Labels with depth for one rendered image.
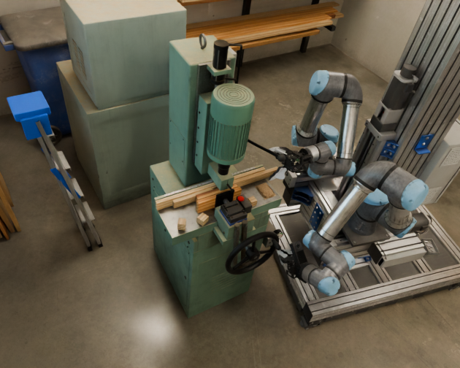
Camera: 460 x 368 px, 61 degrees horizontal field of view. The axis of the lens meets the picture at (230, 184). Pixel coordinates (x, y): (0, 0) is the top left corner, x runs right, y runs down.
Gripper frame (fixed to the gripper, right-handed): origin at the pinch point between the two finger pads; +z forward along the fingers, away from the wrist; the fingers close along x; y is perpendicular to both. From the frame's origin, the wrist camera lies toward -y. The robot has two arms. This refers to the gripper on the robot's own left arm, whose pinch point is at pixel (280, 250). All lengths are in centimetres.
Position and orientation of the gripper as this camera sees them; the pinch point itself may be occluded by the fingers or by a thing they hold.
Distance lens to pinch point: 185.3
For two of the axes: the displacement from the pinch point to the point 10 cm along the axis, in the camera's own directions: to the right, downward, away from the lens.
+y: 1.5, 9.3, 3.3
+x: 8.7, -2.8, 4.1
